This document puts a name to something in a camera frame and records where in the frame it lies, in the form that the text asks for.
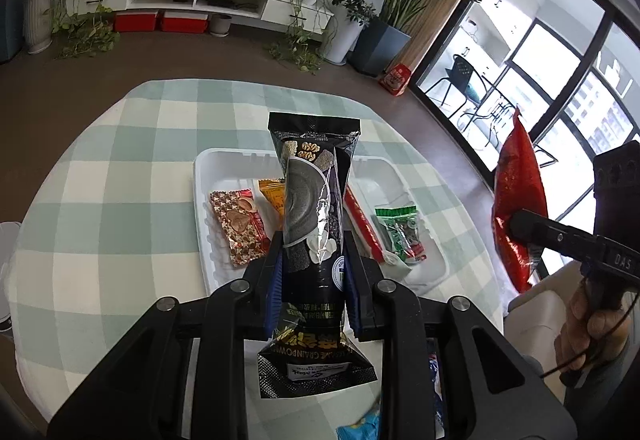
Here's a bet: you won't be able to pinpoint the long red snack packet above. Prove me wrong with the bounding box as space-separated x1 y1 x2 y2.
344 185 411 278

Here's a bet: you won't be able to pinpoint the red storage box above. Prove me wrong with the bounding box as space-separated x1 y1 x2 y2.
160 11 209 34
112 11 160 33

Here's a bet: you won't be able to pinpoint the small grey pot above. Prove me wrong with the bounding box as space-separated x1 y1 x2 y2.
208 14 233 38

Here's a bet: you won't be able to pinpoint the white plastic tray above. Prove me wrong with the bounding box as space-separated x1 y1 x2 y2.
192 148 449 295

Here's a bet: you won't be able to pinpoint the bushy plant in tall white pot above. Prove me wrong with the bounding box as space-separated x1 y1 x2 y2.
322 0 376 66

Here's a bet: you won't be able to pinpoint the plant in ribbed white pot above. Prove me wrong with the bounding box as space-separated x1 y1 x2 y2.
22 0 66 54

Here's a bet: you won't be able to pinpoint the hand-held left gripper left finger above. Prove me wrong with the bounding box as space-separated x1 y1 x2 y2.
47 230 286 440

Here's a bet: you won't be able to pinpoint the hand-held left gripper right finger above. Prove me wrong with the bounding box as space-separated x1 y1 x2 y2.
342 232 578 440

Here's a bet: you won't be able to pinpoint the gold red heart-print packet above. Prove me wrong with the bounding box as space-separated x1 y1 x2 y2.
208 189 265 267

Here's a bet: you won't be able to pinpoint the orange snack packet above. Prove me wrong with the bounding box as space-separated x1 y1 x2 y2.
257 178 287 221

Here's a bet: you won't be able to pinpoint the black metal balcony chair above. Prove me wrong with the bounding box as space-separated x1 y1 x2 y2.
425 54 488 118

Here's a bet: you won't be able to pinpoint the green white checked tablecloth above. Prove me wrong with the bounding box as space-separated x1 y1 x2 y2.
10 78 506 440

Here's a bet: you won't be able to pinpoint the black metal balcony table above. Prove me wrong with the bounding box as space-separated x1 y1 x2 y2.
457 87 518 151

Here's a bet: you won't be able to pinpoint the person's right hand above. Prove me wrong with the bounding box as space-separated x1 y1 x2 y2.
554 282 632 376

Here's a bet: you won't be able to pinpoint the black sesame snack packet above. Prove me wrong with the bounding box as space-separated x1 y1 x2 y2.
257 111 378 401

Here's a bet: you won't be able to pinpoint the red snack bag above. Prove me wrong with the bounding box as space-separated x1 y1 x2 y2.
492 107 548 293

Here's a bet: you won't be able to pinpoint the blue cake packet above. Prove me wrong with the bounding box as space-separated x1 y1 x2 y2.
425 340 446 440

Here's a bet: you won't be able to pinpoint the red printed box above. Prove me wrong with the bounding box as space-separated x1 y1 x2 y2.
381 64 412 98

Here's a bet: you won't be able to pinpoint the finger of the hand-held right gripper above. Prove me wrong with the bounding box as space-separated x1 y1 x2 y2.
507 210 608 265

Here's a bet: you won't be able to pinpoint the black framed glass door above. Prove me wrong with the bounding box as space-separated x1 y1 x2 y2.
410 0 640 281

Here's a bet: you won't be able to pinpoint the green seaweed packet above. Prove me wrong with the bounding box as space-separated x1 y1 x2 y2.
374 205 427 265

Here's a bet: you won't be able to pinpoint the person's right forearm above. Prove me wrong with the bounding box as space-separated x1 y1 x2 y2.
562 320 640 440

